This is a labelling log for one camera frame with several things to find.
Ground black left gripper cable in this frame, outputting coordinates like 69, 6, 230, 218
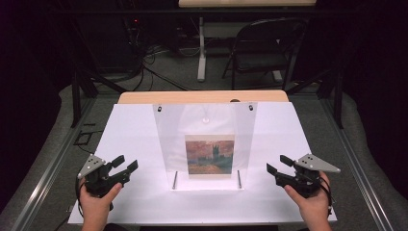
74, 179, 85, 218

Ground white table cover sheet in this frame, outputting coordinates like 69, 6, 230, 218
67, 101, 338, 225

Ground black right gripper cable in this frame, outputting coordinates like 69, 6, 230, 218
319, 175, 335, 218

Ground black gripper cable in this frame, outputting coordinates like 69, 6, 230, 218
319, 175, 335, 218
74, 179, 85, 218

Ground person's right hand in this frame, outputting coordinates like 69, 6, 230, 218
283, 170, 332, 223

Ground black metal stand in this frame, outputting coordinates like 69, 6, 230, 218
70, 62, 129, 129
285, 62, 346, 130

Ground black folding chair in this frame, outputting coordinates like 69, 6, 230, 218
221, 17, 308, 91

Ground person's left hand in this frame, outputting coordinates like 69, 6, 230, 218
78, 177, 124, 223

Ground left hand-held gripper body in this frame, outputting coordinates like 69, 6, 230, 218
76, 154, 130, 198

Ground clear acrylic photo frame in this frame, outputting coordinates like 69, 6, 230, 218
151, 102, 259, 193

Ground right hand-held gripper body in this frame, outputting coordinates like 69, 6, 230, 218
274, 153, 342, 199

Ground light wooden table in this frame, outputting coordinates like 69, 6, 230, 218
116, 90, 290, 105

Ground dark equipment with red light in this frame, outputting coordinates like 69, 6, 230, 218
119, 13, 147, 66

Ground white desk leg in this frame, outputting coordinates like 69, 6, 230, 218
196, 16, 208, 83

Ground light desk top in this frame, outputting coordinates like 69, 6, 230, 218
177, 0, 318, 9

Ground aluminium floor rail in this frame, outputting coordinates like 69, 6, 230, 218
320, 95, 396, 231
9, 95, 97, 231

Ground black floor cables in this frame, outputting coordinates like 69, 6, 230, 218
126, 42, 193, 92

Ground painting print card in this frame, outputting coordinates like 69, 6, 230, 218
184, 134, 236, 180

